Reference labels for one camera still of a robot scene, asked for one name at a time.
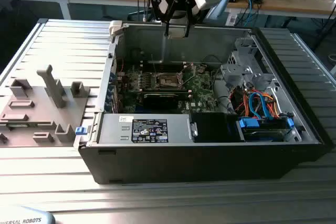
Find grey power supply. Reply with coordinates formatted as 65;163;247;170
97;113;194;145

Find black graphics card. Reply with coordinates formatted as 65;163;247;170
141;91;190;110

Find black open PC case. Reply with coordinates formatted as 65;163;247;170
78;20;331;185

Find hard disk in blue carrier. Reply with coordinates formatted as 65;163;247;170
235;117;295;142

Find pale grey slanted panel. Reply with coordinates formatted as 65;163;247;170
207;0;233;20

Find CPU socket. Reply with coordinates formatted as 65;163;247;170
155;71;184;89

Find pale blue teach pendant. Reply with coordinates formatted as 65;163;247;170
0;205;56;224

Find green motherboard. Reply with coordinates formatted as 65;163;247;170
115;62;220;113

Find grey metal disk bay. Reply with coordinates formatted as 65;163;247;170
219;37;281;91

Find silver CPU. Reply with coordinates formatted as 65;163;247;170
167;26;187;40

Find beige case latch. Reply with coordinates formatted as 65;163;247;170
109;20;124;37

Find grey parts rack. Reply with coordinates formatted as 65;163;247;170
0;64;91;148

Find orange wire bundle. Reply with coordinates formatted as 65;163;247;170
232;90;281;119

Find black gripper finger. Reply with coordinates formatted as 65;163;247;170
183;0;197;38
151;0;175;37

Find blue wire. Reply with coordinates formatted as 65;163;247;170
248;91;275;120

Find thin black looped wire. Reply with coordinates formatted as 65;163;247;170
201;54;224;65

